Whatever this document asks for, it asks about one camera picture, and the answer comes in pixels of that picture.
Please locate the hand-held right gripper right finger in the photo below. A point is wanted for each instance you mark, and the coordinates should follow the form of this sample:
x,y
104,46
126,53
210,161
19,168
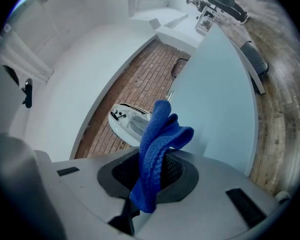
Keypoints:
x,y
202,209

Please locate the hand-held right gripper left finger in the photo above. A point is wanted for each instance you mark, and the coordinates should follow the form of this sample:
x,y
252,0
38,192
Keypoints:
x,y
77,184

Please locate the blue cloth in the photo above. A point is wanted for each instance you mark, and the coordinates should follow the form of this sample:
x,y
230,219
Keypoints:
x,y
155,144

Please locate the light blue table white legs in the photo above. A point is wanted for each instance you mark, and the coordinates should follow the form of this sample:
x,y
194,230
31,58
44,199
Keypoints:
x,y
215,96

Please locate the red hand trolley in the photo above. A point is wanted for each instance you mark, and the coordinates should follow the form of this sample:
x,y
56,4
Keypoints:
x,y
176,67

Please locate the black chair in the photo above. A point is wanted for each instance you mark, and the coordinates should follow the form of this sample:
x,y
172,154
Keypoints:
x,y
255,57

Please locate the white equipment cart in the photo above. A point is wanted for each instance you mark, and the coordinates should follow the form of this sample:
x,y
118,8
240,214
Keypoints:
x,y
205,19

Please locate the black head-worn camera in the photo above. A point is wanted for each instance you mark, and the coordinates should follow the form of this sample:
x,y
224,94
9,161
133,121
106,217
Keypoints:
x,y
28,94

